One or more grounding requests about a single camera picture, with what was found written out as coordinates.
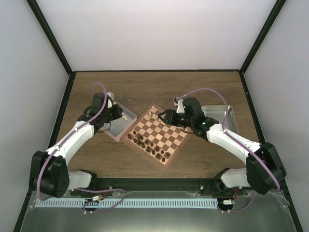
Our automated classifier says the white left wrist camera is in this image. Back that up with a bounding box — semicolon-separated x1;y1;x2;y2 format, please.
107;91;114;108

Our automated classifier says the light blue slotted cable duct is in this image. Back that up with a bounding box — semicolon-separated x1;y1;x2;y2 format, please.
35;198;218;209

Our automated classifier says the pink metal tin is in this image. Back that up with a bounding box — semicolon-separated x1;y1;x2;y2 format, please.
101;102;137;142

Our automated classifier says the black aluminium frame rail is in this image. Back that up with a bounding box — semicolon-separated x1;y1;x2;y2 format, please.
30;177;287;194

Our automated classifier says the yellow bear tin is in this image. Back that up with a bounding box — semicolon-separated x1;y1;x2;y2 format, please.
201;104;239;135

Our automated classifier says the wooden chess board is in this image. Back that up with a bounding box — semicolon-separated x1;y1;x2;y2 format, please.
122;103;192;170

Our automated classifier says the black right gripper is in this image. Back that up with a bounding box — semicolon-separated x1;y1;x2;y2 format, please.
158;109;194;128

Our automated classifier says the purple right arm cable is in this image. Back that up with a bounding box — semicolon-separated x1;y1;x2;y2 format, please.
180;88;281;215

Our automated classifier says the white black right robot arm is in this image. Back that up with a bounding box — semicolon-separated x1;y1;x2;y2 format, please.
158;97;287;195

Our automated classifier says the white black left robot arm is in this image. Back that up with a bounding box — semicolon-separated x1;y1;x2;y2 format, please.
29;92;122;198

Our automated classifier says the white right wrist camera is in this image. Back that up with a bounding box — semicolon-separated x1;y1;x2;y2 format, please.
173;97;185;114

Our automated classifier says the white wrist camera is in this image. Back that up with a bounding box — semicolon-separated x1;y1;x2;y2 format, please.
107;91;114;108
173;97;185;114

